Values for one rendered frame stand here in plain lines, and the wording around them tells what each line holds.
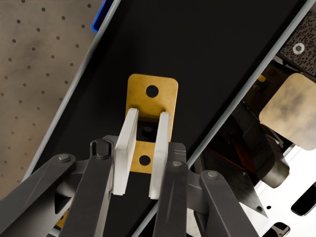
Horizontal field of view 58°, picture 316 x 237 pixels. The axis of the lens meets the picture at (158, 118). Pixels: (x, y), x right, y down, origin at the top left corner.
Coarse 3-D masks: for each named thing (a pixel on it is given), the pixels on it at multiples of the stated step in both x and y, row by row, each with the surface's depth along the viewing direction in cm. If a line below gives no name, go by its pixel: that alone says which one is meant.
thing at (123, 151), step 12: (132, 108) 22; (132, 120) 19; (120, 132) 18; (132, 132) 18; (120, 144) 16; (132, 144) 19; (120, 156) 15; (132, 156) 20; (120, 168) 16; (120, 180) 16; (120, 192) 16
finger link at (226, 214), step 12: (204, 180) 14; (216, 180) 14; (204, 192) 14; (216, 192) 13; (228, 192) 13; (216, 204) 12; (228, 204) 12; (204, 216) 14; (216, 216) 12; (228, 216) 12; (240, 216) 12; (204, 228) 14; (216, 228) 12; (228, 228) 11; (240, 228) 11; (252, 228) 11
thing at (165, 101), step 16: (128, 80) 22; (144, 80) 21; (160, 80) 21; (176, 80) 22; (128, 96) 22; (144, 96) 22; (160, 96) 22; (144, 112) 22; (160, 112) 22; (144, 144) 23
